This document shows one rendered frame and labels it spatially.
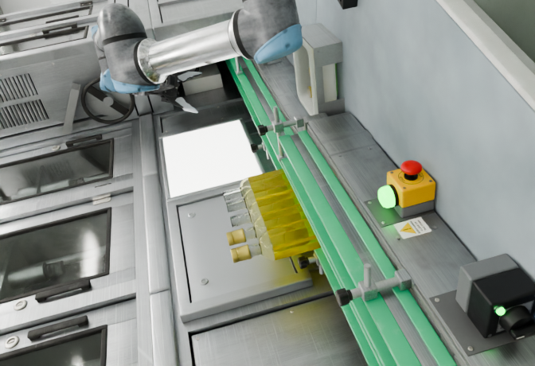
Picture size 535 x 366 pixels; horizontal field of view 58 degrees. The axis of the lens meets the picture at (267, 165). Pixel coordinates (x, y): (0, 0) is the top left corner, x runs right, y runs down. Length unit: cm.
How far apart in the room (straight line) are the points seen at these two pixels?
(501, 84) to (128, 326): 102
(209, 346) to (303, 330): 22
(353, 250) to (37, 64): 156
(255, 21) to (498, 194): 60
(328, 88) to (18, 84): 131
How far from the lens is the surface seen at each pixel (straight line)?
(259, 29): 108
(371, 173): 111
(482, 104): 80
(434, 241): 96
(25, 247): 174
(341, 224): 101
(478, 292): 79
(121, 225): 164
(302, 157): 121
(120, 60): 130
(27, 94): 221
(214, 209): 151
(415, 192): 97
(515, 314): 79
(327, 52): 131
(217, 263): 134
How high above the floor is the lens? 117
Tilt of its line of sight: 7 degrees down
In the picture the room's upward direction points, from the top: 104 degrees counter-clockwise
